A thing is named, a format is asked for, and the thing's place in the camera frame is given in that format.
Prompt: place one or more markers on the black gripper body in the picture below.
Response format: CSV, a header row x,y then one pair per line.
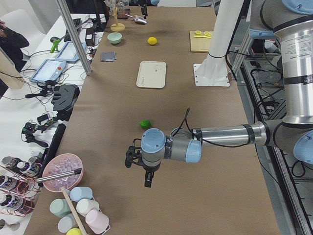
x,y
148,170
145,9

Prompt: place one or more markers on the yellow lemon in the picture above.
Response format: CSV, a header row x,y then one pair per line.
x,y
152,41

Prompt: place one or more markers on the green lime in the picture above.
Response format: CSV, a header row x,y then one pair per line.
x,y
145,124

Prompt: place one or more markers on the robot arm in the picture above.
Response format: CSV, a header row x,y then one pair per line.
x,y
291,21
153,2

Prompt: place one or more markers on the cream rabbit tray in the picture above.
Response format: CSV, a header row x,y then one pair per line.
x,y
151,74

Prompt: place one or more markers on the metal scoop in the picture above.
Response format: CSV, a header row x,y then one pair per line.
x,y
137,19

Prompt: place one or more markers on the wooden mug tree stand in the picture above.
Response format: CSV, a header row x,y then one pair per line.
x,y
116,26

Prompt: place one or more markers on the mint green bowl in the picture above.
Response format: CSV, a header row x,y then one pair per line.
x,y
114,38

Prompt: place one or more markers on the yellow plastic knife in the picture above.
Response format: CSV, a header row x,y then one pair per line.
x,y
199,36

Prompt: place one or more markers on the grey folded cloth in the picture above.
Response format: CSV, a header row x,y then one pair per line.
x,y
108,56

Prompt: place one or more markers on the wooden cutting board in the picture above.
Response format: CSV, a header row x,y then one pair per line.
x,y
199,44

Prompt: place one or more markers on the pink plastic cup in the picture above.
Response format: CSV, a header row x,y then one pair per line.
x,y
97,221

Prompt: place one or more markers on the cream plastic cup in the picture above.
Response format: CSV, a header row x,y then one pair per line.
x,y
84,206

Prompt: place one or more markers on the blue plastic cup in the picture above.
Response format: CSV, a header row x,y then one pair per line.
x,y
78,193

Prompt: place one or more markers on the far teach pendant tablet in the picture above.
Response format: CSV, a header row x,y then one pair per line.
x,y
68,53

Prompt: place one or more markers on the teach pendant tablet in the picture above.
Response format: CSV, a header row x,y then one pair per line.
x,y
68,53
49,70

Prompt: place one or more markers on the yellow plastic cup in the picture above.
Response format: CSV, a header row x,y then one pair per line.
x,y
74,231

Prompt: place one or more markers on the pink bowl with ice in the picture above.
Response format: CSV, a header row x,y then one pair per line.
x,y
70,166

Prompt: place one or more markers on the grey plastic cup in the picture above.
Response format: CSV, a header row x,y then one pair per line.
x,y
66,223

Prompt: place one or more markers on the green plastic cup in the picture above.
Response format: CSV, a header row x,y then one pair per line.
x,y
59,207

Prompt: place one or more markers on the black bar device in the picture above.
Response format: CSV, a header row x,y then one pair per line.
x,y
50,152

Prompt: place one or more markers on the near teach pendant tablet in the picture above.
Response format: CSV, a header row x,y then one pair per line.
x,y
49,70

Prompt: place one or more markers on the person in black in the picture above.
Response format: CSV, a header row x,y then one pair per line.
x,y
11,43

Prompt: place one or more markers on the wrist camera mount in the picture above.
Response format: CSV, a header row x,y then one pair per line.
x,y
133,155

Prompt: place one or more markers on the aluminium frame post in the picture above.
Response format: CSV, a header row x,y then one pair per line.
x,y
65,13

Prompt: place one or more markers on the green handled tool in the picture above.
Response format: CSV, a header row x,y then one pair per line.
x,y
55,41

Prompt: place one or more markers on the copper wire bottle rack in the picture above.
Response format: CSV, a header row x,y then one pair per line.
x,y
18,187

